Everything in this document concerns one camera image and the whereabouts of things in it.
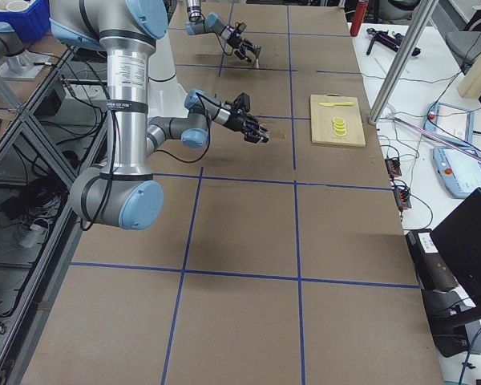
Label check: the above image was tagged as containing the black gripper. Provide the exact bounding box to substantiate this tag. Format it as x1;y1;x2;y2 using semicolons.
226;30;261;63
224;107;268;144

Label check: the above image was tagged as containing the steel double jigger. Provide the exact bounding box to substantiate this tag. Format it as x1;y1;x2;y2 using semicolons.
252;45;261;69

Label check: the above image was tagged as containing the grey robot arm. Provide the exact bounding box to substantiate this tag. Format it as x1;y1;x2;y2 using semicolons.
185;0;261;67
50;1;268;230

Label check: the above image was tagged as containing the bamboo cutting board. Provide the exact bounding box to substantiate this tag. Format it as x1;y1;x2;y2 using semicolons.
309;95;366;148

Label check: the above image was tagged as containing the yellow plastic knife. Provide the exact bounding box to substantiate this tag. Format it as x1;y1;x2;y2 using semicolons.
318;101;354;107

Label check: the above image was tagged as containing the red bottle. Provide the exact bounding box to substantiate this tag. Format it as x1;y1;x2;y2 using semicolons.
350;0;369;37

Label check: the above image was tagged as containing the far teach pendant tablet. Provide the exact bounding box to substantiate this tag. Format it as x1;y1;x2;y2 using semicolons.
423;102;475;145

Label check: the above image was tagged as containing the teach pendant tablet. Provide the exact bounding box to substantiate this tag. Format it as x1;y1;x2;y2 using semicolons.
433;147;481;199
423;102;475;145

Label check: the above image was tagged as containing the near teach pendant tablet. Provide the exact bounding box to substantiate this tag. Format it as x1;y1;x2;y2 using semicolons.
433;147;481;199

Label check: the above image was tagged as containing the blue plastic bin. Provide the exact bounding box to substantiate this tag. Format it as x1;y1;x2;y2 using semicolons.
0;1;51;42

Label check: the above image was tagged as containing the grey office chair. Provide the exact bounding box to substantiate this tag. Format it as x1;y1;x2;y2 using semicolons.
446;5;481;74

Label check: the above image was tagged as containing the metal rod green tip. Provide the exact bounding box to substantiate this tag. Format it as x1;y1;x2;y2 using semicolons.
390;117;481;164

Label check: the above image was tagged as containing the black box device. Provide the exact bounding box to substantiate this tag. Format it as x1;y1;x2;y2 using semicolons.
406;229;458;293

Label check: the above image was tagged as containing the black monitor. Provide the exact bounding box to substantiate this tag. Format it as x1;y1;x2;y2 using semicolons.
430;188;481;318

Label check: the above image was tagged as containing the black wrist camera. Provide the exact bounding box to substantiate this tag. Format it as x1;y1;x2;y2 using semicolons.
233;92;251;114
234;22;247;34

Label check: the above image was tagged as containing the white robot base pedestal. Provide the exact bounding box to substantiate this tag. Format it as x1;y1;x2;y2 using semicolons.
148;32;188;117

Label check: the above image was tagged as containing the black handle bar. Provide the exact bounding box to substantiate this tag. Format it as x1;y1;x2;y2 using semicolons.
366;36;376;56

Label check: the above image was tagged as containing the aluminium frame post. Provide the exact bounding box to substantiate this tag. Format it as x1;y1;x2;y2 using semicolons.
368;0;439;125

